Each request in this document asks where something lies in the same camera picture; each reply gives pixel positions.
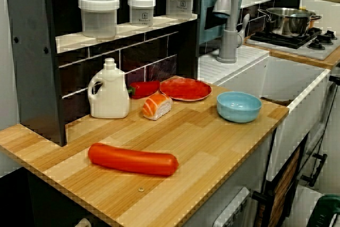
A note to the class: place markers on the white detergent bottle toy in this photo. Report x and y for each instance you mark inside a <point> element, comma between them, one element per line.
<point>109,96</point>

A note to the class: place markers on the toy stove top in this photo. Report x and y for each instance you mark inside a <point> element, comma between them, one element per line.
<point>292,45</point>

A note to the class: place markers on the salmon sushi toy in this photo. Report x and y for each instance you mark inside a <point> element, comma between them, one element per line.
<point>156,106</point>

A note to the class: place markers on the red plate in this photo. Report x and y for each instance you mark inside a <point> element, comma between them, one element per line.
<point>186,90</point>

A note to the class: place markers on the teal plastic bin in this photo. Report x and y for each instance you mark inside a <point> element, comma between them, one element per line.
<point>208,3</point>

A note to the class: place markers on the wood panel black frame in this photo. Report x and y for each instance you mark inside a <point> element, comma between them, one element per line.
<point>284,184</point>

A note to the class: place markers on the white toy sink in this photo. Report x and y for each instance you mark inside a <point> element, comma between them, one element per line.
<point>292,83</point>

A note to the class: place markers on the green plastic tool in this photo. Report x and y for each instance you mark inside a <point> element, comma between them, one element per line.
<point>329,211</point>

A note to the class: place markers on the light blue bowl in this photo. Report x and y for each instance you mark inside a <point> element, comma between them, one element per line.
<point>239,110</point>

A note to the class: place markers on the large plain clear storage jar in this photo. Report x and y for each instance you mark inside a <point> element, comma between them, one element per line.
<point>98,17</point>

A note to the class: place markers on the orange sausage toy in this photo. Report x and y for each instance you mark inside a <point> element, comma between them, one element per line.
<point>132,159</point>

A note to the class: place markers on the grey toy faucet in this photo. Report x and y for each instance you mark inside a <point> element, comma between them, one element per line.
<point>229,43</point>

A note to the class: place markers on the white toy kitchen cabinet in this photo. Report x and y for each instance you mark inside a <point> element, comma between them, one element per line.
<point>239,168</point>

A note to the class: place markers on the red pepper toy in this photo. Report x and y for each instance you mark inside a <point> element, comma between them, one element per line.
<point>144,88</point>

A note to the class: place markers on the grey toy dishwasher panel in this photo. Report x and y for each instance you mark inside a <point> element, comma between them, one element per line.
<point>233,211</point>

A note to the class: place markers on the dark shelf unit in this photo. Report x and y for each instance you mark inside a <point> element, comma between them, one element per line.
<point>34,78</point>

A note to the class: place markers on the grey stove knob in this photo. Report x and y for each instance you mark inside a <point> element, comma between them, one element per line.
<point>329,37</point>
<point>316,45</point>

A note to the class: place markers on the short printed clear storage jar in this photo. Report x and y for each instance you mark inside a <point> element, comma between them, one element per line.
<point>141,11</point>

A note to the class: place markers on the tall printed clear storage jar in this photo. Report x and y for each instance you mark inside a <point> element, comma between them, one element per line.
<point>180,1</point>

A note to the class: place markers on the steel cooking pot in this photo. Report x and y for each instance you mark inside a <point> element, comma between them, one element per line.
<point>287,23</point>

